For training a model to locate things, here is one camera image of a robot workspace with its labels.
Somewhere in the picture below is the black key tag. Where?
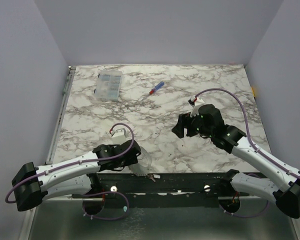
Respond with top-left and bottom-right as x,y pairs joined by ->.
153,174 -> 161,179

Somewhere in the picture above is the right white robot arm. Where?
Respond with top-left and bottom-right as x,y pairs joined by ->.
171,104 -> 300,219

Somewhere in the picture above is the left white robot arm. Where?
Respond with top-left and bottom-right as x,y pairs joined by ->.
11,140 -> 141,212

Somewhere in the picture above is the blue red screwdriver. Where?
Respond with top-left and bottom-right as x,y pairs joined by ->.
143,81 -> 165,99

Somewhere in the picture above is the clear plastic organizer box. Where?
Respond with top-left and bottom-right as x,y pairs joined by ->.
93,70 -> 123,101

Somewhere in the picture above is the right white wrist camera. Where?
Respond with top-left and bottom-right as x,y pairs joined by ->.
188,95 -> 205,118

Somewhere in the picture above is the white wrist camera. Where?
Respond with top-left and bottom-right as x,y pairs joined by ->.
111,128 -> 127,145
188,95 -> 205,118

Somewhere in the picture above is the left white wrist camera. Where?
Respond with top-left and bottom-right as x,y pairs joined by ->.
111,128 -> 127,145

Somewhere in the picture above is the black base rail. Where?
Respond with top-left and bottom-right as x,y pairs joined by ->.
72,170 -> 237,209

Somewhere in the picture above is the aluminium side rail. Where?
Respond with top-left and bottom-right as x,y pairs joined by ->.
45,66 -> 77,165

